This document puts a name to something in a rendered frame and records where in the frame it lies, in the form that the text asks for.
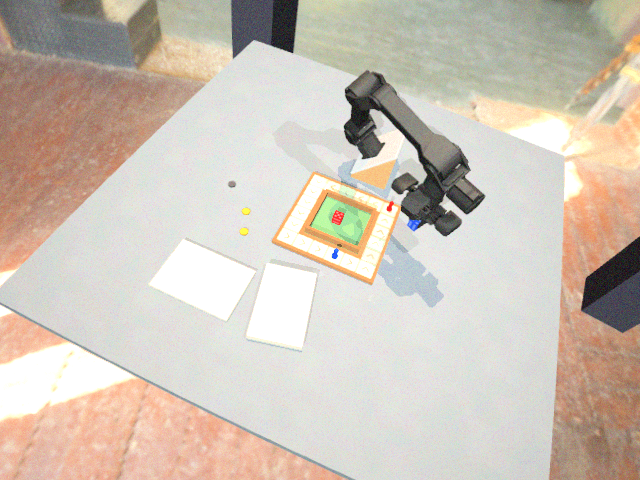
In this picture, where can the red die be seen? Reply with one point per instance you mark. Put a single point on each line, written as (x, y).
(337, 217)

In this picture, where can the blue die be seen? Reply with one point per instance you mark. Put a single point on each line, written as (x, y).
(413, 224)

